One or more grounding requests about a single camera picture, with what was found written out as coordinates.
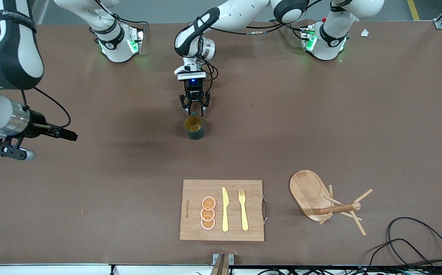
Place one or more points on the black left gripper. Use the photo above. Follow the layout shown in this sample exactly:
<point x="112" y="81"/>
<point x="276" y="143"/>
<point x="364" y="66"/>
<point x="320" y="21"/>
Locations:
<point x="194" y="93"/>

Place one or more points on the brown table cover sheet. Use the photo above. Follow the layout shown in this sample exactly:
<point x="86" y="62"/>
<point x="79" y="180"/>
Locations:
<point x="282" y="133"/>

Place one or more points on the wooden mug tree stand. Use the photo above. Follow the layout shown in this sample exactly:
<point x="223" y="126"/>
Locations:
<point x="306" y="189"/>

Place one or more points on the bamboo cutting board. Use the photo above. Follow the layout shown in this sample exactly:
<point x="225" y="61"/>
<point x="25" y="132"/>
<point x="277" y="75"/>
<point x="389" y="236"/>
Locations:
<point x="194" y="191"/>

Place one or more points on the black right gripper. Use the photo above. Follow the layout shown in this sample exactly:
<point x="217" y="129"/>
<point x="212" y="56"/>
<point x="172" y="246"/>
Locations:
<point x="37" y="124"/>

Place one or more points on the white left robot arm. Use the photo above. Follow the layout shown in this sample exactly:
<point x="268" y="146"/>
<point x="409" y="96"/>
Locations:
<point x="236" y="11"/>

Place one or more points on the white paper scrap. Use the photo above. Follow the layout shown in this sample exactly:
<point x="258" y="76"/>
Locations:
<point x="365" y="33"/>

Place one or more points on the yellow plastic knife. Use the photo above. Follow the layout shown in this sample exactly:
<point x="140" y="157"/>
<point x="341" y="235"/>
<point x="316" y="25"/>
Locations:
<point x="225" y="210"/>

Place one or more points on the orange slice toy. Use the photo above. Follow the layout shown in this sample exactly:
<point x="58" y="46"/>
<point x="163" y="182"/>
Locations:
<point x="208" y="203"/>

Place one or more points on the dark green cup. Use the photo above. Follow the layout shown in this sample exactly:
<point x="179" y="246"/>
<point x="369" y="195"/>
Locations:
<point x="195" y="131"/>

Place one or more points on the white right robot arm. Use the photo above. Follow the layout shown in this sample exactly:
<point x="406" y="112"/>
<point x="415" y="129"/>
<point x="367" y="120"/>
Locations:
<point x="10" y="57"/>

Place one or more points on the yellow plastic fork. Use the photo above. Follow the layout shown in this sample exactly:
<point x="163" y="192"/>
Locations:
<point x="243" y="214"/>

